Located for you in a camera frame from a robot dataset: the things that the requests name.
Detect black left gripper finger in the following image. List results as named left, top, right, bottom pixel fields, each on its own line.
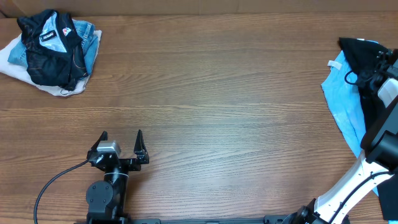
left=134, top=130, right=147, bottom=155
left=90, top=131, right=108, bottom=152

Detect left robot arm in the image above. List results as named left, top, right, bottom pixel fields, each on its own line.
left=86, top=130, right=149, bottom=223

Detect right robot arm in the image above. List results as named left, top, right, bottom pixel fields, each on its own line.
left=282, top=52, right=397, bottom=224

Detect light blue t-shirt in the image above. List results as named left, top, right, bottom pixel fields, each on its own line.
left=320, top=39, right=398, bottom=224

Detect black folded jacket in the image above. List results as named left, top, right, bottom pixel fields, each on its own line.
left=17, top=9, right=88, bottom=91

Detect white folded cloth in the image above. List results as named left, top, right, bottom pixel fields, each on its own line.
left=1, top=34, right=90, bottom=97

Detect blue denim jeans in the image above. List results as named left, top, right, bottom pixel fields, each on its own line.
left=7, top=19, right=100, bottom=75

